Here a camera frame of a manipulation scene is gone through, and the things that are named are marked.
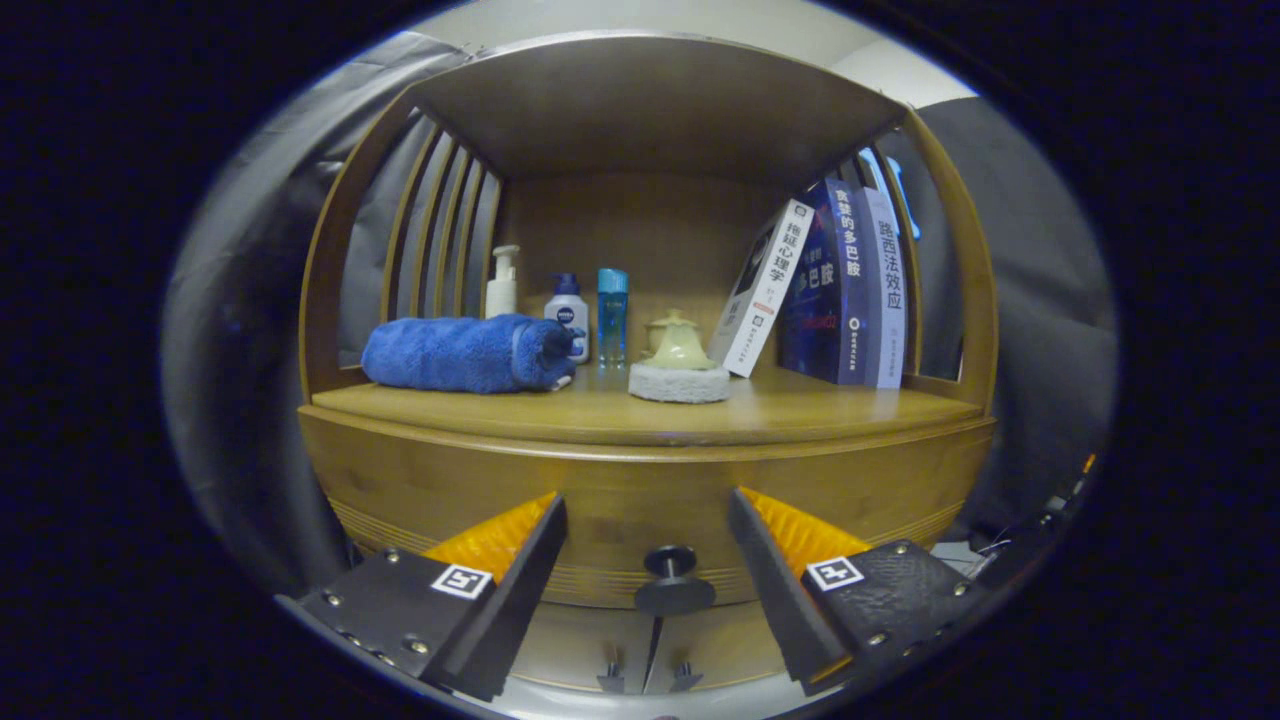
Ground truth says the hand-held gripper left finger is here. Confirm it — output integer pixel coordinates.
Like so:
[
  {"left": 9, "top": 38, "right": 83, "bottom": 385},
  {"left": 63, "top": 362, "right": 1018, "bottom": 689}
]
[{"left": 275, "top": 492, "right": 569, "bottom": 703}]

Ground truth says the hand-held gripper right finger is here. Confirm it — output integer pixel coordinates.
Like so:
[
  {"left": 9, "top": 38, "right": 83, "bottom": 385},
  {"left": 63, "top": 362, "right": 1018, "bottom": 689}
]
[{"left": 728, "top": 487, "right": 991, "bottom": 698}]

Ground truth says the wooden cabinet door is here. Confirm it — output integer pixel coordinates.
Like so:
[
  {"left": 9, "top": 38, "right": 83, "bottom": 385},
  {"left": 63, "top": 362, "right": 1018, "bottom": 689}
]
[
  {"left": 655, "top": 600, "right": 801, "bottom": 691},
  {"left": 505, "top": 600, "right": 656, "bottom": 693}
]

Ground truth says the wooden countertop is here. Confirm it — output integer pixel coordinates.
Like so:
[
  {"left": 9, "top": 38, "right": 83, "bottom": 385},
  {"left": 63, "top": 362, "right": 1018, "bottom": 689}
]
[{"left": 310, "top": 360, "right": 986, "bottom": 448}]

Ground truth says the wooden cabinet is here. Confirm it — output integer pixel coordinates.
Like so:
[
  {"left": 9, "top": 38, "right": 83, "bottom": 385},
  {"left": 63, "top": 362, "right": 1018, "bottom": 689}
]
[{"left": 298, "top": 32, "right": 1001, "bottom": 696}]

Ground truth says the blue rolled towel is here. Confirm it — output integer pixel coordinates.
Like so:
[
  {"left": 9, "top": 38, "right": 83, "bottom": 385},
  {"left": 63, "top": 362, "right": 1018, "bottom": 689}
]
[{"left": 361, "top": 314, "right": 587, "bottom": 395}]

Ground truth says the beige lidded teacup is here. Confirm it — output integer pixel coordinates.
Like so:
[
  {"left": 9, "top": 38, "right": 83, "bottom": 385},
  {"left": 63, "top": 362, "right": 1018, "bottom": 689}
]
[{"left": 642, "top": 312, "right": 701, "bottom": 359}]

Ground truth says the white bottle blue cap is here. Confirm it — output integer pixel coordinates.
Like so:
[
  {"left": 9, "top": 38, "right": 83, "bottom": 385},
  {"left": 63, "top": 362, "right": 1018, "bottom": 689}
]
[{"left": 544, "top": 273, "right": 591, "bottom": 365}]

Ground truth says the clear blue bottle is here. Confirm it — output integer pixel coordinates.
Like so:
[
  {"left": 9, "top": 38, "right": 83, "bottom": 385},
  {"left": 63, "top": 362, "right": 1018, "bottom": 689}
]
[{"left": 597, "top": 268, "right": 630, "bottom": 367}]

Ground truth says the white book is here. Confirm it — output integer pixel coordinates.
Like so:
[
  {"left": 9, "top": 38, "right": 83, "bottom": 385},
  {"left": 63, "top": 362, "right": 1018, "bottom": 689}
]
[{"left": 708, "top": 198, "right": 816, "bottom": 379}]

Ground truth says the white pump bottle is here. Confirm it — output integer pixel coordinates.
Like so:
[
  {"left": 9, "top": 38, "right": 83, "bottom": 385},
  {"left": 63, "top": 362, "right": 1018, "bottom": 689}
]
[{"left": 485, "top": 245, "right": 522, "bottom": 321}]

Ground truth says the dark blue book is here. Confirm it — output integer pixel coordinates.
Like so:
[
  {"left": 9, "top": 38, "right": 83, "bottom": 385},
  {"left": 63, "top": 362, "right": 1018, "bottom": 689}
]
[{"left": 780, "top": 178, "right": 871, "bottom": 387}]

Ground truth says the black equipment with orange part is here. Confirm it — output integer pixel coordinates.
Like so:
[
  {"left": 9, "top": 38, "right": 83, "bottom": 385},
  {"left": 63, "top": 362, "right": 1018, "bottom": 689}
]
[{"left": 1040, "top": 452, "right": 1099, "bottom": 521}]

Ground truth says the light blue book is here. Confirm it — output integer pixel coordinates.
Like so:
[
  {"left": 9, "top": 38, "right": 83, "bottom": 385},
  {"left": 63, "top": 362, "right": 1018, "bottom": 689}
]
[{"left": 862, "top": 186, "right": 909, "bottom": 390}]

